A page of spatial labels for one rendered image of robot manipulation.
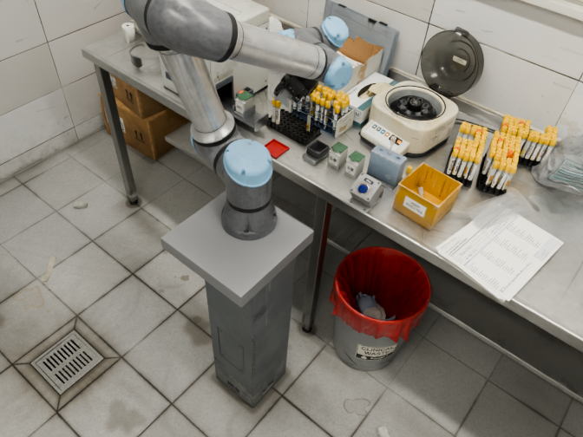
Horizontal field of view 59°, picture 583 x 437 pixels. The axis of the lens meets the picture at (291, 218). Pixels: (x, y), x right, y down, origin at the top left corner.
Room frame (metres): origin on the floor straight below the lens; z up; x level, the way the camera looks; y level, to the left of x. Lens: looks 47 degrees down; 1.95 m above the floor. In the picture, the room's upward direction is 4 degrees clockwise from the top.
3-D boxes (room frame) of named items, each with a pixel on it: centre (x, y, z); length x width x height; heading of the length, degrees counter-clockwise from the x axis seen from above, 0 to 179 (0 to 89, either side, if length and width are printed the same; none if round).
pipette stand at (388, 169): (1.21, -0.28, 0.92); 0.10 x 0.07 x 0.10; 56
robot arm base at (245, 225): (0.95, 0.11, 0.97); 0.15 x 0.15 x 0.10
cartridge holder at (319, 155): (1.30, -0.07, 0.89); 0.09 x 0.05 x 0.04; 143
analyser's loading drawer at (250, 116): (1.46, 0.20, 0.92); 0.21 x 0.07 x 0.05; 54
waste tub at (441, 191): (1.09, -0.38, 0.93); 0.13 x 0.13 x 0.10; 51
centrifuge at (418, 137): (1.45, -0.37, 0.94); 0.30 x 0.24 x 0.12; 135
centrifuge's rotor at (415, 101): (1.46, -0.38, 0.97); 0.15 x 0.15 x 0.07
